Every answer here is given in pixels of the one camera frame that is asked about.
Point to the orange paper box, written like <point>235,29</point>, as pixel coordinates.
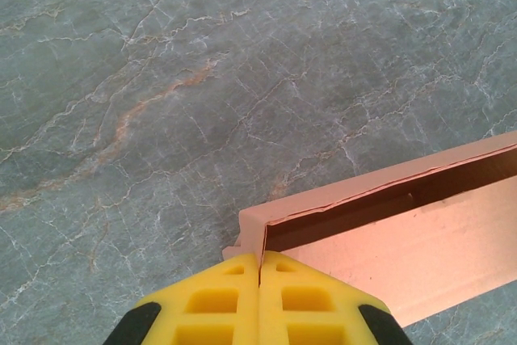
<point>404,248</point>

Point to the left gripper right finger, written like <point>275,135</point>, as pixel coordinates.
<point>315,304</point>

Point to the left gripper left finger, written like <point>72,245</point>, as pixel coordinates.
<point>210,304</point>

